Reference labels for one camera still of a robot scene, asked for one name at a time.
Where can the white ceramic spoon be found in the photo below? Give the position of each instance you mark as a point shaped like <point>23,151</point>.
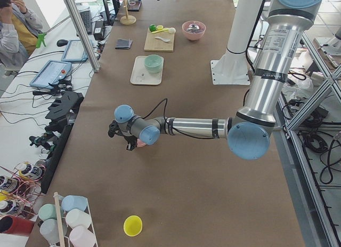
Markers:
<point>166,40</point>

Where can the blue teach pendant far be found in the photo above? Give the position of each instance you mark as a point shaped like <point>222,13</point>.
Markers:
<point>74,52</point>

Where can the green clamp tool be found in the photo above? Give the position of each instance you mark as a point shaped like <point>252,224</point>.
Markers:
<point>41,40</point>

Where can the red cylinder can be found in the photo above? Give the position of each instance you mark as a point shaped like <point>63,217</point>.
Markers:
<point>16,226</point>

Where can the large pink bowl with ice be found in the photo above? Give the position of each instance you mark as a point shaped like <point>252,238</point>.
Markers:
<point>193,36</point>

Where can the bamboo cutting board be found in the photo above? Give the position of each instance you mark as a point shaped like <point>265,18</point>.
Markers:
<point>159,42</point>

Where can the black power adapter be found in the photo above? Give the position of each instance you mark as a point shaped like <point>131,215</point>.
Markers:
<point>99,30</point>

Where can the blue teach pendant near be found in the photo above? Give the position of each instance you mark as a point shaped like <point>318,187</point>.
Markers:
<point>51,73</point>

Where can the pink plastic cup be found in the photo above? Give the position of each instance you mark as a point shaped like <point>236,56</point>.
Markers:
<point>82,237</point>

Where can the black slotted holder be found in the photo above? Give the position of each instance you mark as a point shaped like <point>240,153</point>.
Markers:
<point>69,101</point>

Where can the small pink bowl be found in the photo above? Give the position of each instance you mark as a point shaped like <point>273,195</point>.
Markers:
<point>140,143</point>

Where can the blue plastic cup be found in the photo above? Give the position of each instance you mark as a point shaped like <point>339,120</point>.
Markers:
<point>74,202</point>

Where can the white plastic cup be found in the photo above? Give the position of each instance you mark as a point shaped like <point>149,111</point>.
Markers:
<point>76,217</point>

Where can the aluminium frame post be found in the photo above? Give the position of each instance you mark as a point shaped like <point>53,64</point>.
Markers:
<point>80,29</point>

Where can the seated person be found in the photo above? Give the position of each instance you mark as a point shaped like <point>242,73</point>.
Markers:
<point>20,27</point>

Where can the green plastic cup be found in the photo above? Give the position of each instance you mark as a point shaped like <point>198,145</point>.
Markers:
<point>47,211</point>

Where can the grey folded cloth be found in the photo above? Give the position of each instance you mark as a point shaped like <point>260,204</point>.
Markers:
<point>123,44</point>

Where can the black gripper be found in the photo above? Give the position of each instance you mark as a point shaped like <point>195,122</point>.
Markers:
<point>129,141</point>

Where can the black computer mouse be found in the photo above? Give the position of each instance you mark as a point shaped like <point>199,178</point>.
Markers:
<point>62,42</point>

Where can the yellow plastic toy knife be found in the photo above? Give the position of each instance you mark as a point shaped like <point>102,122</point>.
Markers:
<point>159,31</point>

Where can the cream rabbit tray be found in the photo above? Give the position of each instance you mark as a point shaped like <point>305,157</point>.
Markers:
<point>140,75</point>

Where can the grey plastic cup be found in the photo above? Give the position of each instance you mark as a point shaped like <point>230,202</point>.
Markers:
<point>49,230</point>

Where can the black keyboard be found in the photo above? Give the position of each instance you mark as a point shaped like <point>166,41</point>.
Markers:
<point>86,19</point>

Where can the metal ice scoop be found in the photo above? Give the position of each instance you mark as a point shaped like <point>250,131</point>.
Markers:
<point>193,28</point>

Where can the wooden cup tree stand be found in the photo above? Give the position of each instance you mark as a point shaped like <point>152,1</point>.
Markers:
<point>127,19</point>

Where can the yellow plastic cup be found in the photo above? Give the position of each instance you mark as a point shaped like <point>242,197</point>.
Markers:
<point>133,225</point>

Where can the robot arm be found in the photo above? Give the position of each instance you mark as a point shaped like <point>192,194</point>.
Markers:
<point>248,133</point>

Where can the blue teach pendant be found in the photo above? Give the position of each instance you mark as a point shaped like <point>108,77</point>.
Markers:
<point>74,52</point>
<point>51,73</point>

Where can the white toy garlic bulb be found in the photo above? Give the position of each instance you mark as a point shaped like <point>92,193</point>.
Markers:
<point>172,30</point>

